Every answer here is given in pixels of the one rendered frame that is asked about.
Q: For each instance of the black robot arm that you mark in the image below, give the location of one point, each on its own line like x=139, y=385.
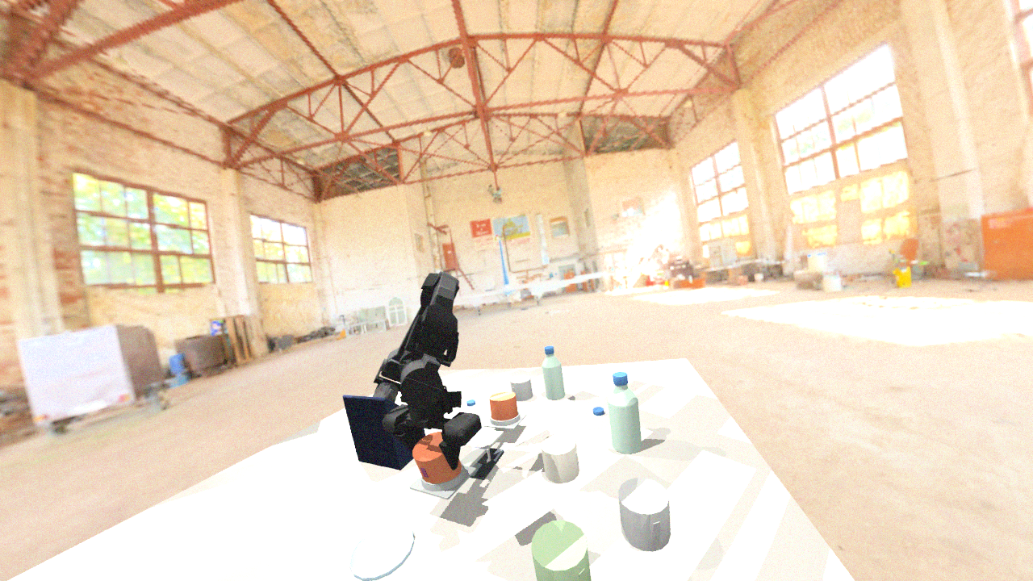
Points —
x=416, y=362

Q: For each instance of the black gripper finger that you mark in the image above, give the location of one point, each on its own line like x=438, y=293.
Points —
x=410, y=438
x=451, y=453

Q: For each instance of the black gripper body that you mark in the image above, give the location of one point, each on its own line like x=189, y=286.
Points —
x=457, y=431

